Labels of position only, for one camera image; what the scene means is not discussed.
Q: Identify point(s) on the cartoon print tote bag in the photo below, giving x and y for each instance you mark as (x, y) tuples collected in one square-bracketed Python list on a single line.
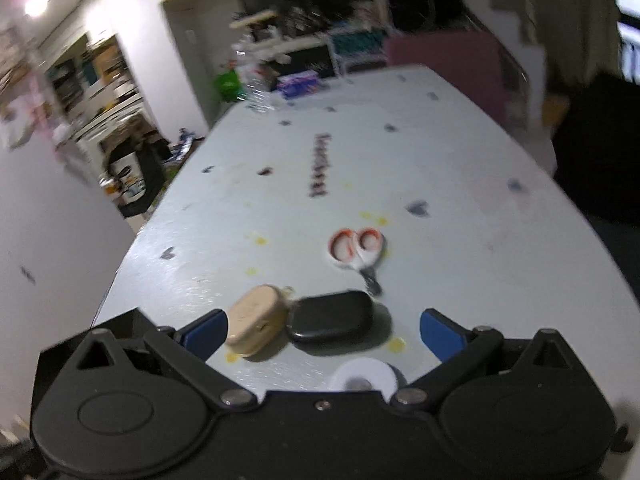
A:
[(125, 175)]

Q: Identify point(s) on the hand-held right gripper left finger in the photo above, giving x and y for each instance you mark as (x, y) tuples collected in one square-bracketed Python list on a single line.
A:
[(205, 334)]

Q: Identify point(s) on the black oval case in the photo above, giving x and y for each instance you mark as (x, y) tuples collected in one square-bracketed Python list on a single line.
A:
[(330, 320)]

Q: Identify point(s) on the teal sign plate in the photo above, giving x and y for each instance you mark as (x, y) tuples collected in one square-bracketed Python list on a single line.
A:
[(357, 42)]

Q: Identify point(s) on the light heart print tablecloth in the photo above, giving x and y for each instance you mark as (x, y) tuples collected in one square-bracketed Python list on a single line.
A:
[(450, 185)]

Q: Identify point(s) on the beige oval case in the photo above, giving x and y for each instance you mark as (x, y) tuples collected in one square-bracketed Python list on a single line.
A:
[(255, 317)]

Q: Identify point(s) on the white tape roll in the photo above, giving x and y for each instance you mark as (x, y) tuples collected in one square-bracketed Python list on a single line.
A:
[(372, 372)]

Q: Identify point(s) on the pink chair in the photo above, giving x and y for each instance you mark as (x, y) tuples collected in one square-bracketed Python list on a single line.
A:
[(440, 50)]

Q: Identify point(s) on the orange and white scissors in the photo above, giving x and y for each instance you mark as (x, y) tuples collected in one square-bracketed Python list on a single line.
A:
[(365, 260)]

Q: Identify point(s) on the clear water bottle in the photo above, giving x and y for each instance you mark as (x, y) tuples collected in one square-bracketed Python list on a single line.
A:
[(257, 92)]

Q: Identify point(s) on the blue tissue pack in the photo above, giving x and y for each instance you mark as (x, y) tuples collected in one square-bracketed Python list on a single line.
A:
[(297, 85)]

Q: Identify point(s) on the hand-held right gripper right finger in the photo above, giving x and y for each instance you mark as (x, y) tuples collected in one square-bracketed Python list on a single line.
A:
[(440, 335)]

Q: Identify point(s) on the green plastic bag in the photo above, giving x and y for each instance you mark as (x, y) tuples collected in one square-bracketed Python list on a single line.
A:
[(230, 86)]

